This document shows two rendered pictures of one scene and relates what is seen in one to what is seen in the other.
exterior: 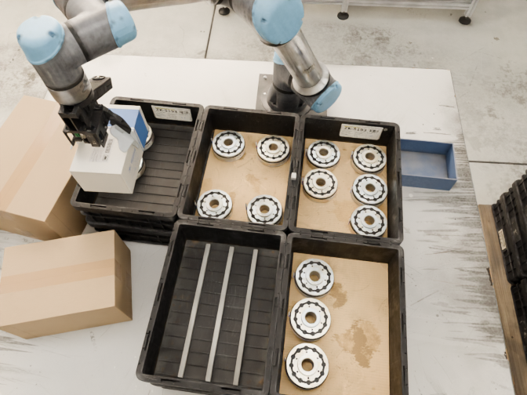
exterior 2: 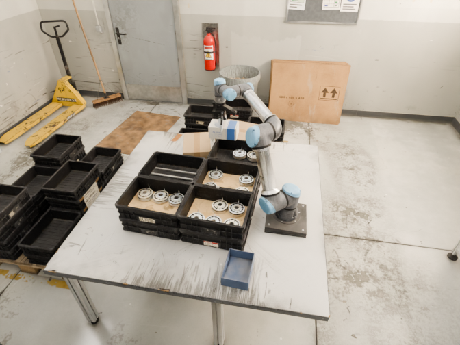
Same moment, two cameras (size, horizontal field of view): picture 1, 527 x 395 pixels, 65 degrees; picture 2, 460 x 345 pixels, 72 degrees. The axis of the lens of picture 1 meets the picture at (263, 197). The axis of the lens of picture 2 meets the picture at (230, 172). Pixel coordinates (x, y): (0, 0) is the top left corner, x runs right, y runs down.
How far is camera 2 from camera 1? 183 cm
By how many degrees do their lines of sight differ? 60
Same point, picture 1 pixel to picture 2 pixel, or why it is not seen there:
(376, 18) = not seen: outside the picture
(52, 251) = (205, 140)
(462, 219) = (201, 286)
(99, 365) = not seen: hidden behind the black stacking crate
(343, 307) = (162, 208)
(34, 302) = (189, 138)
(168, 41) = (402, 223)
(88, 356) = not seen: hidden behind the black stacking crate
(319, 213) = (207, 207)
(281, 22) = (248, 136)
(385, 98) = (296, 267)
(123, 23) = (225, 92)
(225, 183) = (228, 180)
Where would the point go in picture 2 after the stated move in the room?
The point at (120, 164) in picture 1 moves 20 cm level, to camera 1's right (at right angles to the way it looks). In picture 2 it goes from (211, 126) to (207, 142)
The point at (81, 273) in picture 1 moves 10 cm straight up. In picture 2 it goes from (196, 146) to (195, 135)
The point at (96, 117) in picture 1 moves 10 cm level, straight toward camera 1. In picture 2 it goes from (218, 111) to (205, 113)
